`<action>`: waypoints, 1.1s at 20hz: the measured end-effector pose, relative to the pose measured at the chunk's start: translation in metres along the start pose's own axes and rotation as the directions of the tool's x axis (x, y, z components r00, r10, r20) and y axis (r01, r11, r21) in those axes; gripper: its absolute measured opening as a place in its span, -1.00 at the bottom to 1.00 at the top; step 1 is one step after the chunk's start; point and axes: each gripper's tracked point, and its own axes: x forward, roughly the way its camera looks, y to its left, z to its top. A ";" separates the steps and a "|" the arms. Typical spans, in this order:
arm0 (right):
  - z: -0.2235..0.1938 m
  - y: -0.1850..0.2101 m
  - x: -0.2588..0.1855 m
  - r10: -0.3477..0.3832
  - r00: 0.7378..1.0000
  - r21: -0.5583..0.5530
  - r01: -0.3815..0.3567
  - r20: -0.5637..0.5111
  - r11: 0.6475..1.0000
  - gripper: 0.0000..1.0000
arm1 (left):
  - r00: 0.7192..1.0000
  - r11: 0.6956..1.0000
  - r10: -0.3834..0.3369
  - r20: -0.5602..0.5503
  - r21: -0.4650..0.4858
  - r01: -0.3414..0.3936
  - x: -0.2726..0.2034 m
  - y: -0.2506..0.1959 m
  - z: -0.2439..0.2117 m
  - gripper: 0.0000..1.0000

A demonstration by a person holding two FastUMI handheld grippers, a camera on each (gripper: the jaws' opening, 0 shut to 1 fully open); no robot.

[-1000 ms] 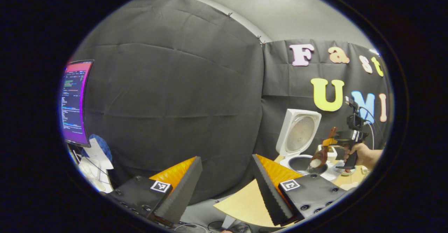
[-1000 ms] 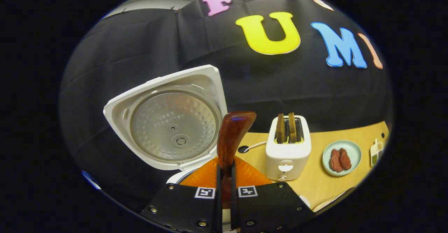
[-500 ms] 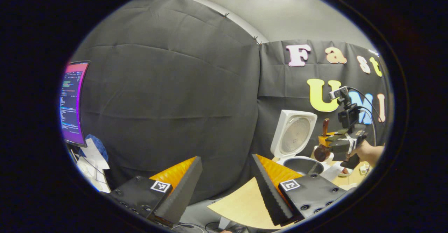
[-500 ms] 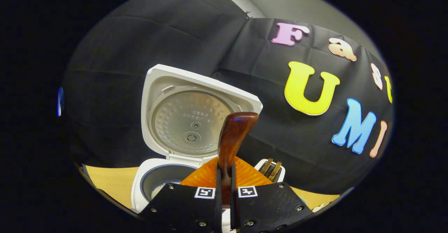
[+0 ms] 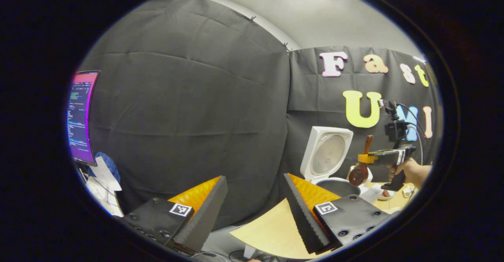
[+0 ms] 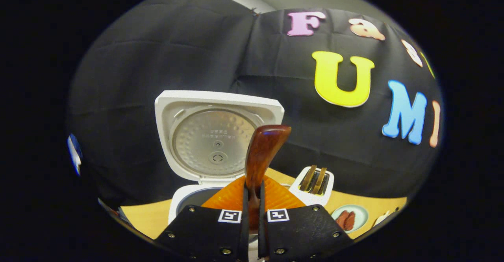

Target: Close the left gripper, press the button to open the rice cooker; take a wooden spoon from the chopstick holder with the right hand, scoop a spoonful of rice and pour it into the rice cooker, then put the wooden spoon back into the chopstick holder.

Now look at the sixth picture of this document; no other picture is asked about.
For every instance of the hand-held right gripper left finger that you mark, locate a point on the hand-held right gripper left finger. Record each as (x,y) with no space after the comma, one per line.
(204,234)

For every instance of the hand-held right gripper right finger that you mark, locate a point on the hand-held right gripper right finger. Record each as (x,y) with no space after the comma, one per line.
(303,234)

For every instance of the white rice cooker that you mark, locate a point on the white rice cooker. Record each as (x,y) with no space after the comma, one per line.
(212,144)

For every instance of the brown wooden spoon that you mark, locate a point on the brown wooden spoon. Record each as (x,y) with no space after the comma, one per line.
(264,152)

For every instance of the reddish brown meat slice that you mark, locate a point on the reddish brown meat slice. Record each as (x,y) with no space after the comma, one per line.
(341,218)
(350,221)

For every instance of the white toaster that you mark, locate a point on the white toaster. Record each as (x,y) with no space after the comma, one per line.
(325,197)

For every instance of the brown bread slice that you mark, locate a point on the brown bread slice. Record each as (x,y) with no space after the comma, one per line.
(319,181)
(308,178)

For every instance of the pale green plate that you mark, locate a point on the pale green plate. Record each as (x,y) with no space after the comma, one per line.
(361,214)

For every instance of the white divided bean dish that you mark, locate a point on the white divided bean dish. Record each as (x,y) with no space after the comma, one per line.
(384,218)

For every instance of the blue and white object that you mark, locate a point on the blue and white object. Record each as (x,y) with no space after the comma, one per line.
(74,154)

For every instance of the black backdrop cloth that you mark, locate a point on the black backdrop cloth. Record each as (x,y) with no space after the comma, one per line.
(157,49)

